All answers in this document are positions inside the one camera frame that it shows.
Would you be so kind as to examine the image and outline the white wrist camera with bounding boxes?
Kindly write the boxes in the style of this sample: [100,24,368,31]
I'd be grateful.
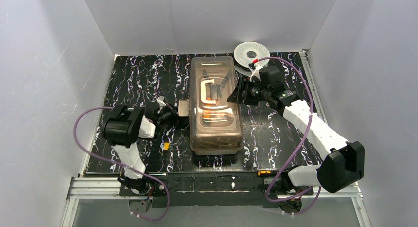
[156,96,167,108]
[249,62,263,82]

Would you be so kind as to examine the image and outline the white filament spool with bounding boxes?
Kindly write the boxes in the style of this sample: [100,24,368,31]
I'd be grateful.
[233,42,270,76]

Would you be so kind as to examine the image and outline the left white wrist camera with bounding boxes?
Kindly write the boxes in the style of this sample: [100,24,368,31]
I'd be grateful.
[156,96,167,108]

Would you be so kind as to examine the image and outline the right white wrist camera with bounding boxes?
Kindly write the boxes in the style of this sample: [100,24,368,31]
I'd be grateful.
[249,62,263,82]

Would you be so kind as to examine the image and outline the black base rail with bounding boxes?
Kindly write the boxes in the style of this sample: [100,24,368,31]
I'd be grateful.
[118,172,279,208]

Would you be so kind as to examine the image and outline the yellow hex key set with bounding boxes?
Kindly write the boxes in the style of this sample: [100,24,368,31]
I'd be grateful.
[161,142,174,151]

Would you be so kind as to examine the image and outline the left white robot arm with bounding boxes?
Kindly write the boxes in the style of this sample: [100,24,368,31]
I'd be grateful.
[103,102,189,189]

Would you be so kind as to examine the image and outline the orange handle pliers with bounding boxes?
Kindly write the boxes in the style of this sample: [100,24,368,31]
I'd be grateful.
[202,112,232,123]

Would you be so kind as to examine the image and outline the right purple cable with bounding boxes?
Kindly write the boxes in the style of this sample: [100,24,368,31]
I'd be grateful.
[251,57,322,216]

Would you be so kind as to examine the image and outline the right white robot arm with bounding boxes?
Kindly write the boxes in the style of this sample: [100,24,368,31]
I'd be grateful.
[227,66,365,193]

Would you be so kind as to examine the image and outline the beige plastic tool box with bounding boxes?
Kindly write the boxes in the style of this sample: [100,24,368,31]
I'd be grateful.
[178,56,243,156]

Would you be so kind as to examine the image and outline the black marble pattern mat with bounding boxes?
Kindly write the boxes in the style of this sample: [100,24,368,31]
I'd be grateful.
[84,51,322,174]

